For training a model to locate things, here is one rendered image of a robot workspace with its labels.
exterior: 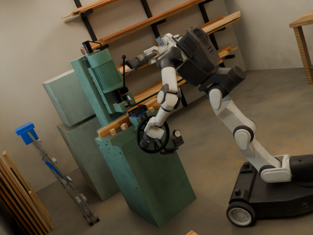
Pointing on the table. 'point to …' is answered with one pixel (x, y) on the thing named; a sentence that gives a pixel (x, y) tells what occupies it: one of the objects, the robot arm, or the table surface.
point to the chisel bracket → (120, 107)
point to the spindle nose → (117, 96)
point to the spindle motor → (105, 71)
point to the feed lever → (124, 78)
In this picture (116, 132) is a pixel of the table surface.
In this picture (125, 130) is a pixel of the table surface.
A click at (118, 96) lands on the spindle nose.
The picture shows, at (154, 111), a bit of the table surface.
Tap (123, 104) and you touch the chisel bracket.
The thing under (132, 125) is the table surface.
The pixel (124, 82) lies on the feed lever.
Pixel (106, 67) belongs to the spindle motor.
